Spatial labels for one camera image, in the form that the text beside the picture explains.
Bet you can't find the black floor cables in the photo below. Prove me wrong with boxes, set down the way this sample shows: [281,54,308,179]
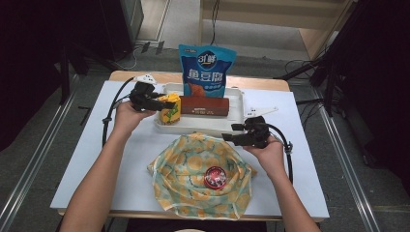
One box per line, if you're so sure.
[284,58,327,121]

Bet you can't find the brown cardboard box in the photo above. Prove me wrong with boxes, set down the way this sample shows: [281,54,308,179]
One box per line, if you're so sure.
[179,95,230,118]

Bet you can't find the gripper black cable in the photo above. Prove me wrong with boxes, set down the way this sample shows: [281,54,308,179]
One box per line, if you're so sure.
[269,124,294,185]
[102,76,136,148]

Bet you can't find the white table cover sheet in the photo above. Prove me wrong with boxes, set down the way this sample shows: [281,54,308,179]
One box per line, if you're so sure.
[49,80,331,218]

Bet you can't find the metal floor rail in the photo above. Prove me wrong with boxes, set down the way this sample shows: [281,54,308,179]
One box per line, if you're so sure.
[0,75,81,232]
[313,86,383,232]

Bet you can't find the white floor cable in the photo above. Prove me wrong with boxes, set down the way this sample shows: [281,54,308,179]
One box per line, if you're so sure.
[112,44,144,72]

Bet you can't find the black stand with legs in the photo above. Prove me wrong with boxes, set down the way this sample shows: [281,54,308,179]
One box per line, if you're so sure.
[274,0,371,118]

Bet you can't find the person's right hand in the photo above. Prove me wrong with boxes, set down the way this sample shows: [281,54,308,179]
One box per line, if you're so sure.
[244,136,288,178]

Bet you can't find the person's left hand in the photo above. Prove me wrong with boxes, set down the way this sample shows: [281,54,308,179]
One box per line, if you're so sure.
[113,101,155,138]

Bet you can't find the thin black stand post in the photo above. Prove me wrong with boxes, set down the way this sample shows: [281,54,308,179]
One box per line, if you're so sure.
[59,44,73,105]

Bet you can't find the blue snack pouch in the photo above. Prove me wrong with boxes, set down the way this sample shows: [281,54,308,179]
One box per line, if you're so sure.
[178,43,238,99]

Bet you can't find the dark cabinet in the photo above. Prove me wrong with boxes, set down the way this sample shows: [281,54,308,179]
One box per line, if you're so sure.
[98,0,145,61]

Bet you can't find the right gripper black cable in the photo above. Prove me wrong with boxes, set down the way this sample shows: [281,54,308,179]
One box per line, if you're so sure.
[269,124,294,185]

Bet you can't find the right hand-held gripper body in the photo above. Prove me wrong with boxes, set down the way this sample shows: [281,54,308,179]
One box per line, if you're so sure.
[244,106,278,149]

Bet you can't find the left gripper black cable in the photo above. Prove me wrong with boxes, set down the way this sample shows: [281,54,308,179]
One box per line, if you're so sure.
[102,76,136,148]

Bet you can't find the dark curtain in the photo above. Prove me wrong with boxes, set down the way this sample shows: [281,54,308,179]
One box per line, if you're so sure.
[335,0,410,185]
[0,0,107,153]

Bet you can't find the yellow small box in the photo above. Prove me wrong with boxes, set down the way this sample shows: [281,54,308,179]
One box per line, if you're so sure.
[159,92,182,126]

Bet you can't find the hanging black cable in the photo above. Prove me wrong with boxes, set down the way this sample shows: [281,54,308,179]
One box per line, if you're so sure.
[209,0,221,46]

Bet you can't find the red round tin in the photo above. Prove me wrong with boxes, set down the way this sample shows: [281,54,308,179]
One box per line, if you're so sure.
[203,165,227,189]

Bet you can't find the light wooden furniture frame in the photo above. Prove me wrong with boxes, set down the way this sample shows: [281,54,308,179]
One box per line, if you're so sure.
[197,0,356,61]

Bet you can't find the floral green yellow cloth bag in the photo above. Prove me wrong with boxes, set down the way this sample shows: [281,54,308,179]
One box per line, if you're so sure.
[147,131,258,220]

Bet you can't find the white plastic tray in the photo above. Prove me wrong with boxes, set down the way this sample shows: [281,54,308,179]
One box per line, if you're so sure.
[154,82,246,138]

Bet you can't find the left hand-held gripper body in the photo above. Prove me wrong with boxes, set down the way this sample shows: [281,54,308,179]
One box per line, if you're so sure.
[130,73,158,112]

